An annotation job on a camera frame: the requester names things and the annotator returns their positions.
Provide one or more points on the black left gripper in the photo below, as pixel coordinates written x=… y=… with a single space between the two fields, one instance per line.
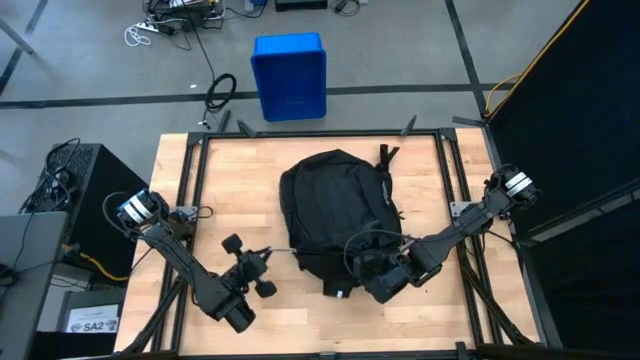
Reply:
x=240 y=282

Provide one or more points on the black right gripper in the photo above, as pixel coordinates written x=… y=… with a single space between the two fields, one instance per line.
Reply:
x=406 y=267

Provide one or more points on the black backpack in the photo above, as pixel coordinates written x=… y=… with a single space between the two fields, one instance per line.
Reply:
x=330 y=200

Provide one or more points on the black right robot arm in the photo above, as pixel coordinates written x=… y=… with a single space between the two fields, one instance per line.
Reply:
x=470 y=220

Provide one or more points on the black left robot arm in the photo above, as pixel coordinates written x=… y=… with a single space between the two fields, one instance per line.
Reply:
x=190 y=270

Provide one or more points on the grey mounting plate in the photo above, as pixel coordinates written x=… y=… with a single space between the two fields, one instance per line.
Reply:
x=186 y=212
x=459 y=209

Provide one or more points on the black computer tower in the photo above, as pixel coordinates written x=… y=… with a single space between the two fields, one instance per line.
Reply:
x=100 y=225

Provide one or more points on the grey case with SA2 label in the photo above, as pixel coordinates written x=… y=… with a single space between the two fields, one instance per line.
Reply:
x=92 y=320

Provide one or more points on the blue plastic bin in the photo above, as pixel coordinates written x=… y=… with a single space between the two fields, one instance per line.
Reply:
x=290 y=75

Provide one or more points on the grey desk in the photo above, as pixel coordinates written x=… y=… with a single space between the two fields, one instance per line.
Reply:
x=30 y=280

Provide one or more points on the black curtain panel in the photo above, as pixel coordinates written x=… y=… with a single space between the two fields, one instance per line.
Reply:
x=575 y=125

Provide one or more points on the white power strip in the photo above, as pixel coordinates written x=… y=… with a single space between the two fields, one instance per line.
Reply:
x=150 y=26

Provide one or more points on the black flat box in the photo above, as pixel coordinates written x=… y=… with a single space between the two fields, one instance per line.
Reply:
x=300 y=5

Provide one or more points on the black power adapter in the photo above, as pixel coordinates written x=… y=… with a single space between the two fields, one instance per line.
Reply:
x=342 y=5

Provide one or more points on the black aluminium table frame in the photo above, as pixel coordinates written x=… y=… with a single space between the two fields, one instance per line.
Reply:
x=320 y=134

